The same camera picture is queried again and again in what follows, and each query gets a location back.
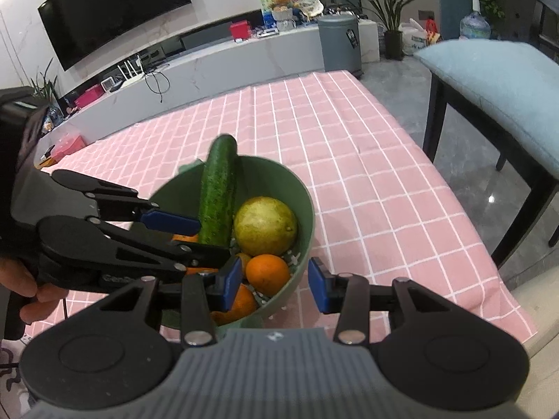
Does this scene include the red apple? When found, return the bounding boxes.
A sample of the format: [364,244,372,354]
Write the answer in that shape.
[172,235,198,243]

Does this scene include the black cable on cabinet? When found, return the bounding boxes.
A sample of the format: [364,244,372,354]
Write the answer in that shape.
[143,62,173,103]

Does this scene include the grey trash bin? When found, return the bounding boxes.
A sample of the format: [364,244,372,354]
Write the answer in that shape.
[317,14,363,79]

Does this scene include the yellow-green fruit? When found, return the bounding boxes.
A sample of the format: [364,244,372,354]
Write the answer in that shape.
[236,252,252,278]

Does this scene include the green bowl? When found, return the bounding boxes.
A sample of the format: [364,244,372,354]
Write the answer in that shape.
[151,155,314,330]

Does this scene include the red box on cabinet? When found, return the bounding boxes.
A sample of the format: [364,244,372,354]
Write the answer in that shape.
[229,20,252,42]

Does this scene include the large yellow-green lemon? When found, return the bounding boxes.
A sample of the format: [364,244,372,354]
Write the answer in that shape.
[233,196,298,256]

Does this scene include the pink plastic container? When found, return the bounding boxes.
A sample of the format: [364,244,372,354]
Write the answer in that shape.
[50,133,87,162]

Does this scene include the green cucumber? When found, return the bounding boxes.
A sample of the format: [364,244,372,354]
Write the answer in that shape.
[198,134,238,249]

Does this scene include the teddy bear toy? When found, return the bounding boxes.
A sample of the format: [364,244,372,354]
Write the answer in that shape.
[270,0,292,10]

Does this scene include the white TV cabinet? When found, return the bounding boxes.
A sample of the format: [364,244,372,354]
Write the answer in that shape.
[32,19,381,167]

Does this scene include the white router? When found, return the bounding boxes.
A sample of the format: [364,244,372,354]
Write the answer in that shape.
[117,55,145,87]

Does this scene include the light blue cushioned chair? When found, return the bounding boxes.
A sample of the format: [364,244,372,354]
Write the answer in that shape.
[415,39,558,267]

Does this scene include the pink box on cabinet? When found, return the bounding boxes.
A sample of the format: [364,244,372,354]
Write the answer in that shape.
[75,84,105,109]

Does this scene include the person's left hand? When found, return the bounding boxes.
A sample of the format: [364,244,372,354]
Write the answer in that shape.
[0,257,68,324]

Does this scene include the large front orange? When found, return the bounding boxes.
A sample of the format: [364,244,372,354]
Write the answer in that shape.
[210,284,258,326]

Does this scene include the black television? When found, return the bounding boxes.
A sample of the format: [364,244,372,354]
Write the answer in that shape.
[38,0,191,70]

